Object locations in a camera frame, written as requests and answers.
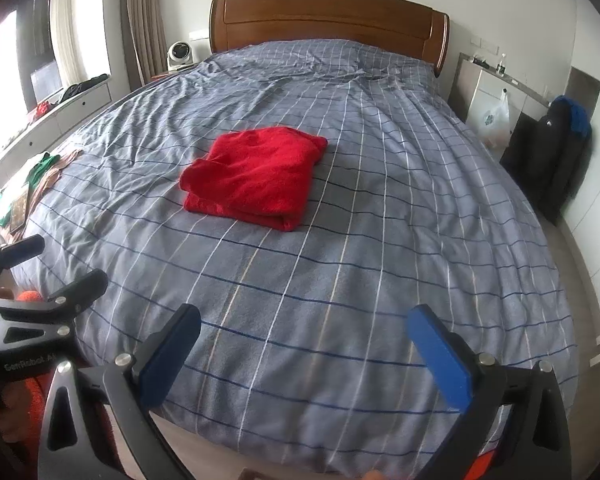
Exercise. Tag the white window bench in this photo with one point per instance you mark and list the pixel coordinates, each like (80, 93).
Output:
(45, 125)

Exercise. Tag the white sheer curtain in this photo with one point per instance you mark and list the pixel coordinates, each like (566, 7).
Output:
(67, 30)

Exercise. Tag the white plastic bag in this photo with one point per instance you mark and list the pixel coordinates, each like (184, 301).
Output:
(490, 120)

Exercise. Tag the white wall socket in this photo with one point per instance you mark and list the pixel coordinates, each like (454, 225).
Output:
(482, 45)

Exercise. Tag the small bottle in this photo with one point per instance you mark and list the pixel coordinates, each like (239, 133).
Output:
(502, 66)

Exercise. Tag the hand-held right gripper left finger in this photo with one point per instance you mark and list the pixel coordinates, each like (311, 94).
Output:
(172, 355)

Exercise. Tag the small white fan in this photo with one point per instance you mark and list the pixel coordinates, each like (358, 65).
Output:
(179, 55)

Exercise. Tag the bed with grey plaid duvet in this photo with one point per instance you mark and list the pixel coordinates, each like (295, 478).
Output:
(330, 260)

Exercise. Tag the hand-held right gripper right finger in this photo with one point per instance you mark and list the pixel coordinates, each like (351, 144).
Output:
(440, 355)

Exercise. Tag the small red item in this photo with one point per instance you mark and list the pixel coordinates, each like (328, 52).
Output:
(43, 108)

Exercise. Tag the pile of clothes, green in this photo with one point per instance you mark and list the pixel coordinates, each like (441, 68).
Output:
(55, 182)

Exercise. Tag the blue garment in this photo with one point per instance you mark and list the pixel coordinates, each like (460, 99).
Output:
(579, 120)

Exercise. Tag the wooden headboard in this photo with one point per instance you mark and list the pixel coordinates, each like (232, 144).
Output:
(330, 20)

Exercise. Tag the black jacket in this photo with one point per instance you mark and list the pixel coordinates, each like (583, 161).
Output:
(545, 160)

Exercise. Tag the grey bedside cabinet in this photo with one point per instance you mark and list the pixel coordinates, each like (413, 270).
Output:
(480, 85)

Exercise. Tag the red shirt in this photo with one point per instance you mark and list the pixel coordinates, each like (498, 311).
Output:
(255, 175)

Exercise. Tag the brown curtain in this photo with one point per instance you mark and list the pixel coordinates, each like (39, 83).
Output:
(142, 25)

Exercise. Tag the dark clothes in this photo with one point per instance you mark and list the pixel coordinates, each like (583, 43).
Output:
(82, 87)

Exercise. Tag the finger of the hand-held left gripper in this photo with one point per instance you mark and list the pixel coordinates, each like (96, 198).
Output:
(20, 251)
(80, 292)

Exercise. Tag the brown patterned book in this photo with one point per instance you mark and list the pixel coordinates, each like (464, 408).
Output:
(20, 207)

